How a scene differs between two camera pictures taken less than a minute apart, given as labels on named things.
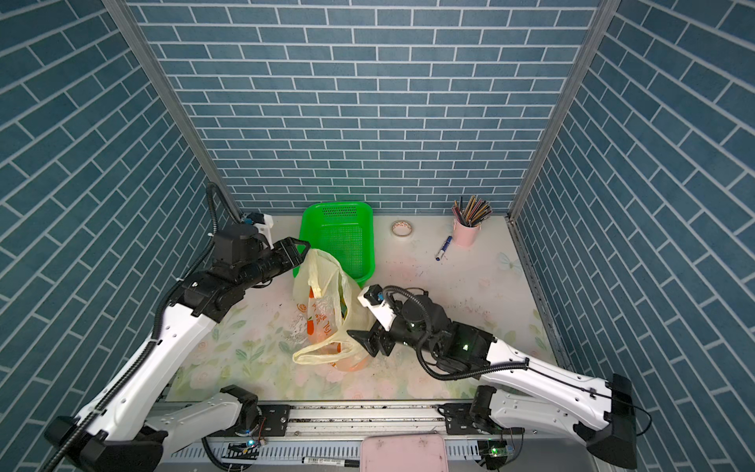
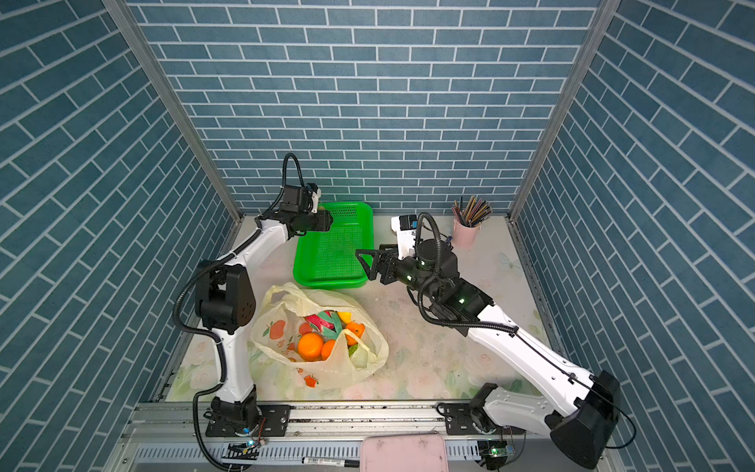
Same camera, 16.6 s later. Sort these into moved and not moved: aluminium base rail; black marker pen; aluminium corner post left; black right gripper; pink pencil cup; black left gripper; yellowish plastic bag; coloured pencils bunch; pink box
Moved: yellowish plastic bag; black left gripper; black right gripper
Not moved: pink pencil cup; coloured pencils bunch; aluminium base rail; aluminium corner post left; pink box; black marker pen
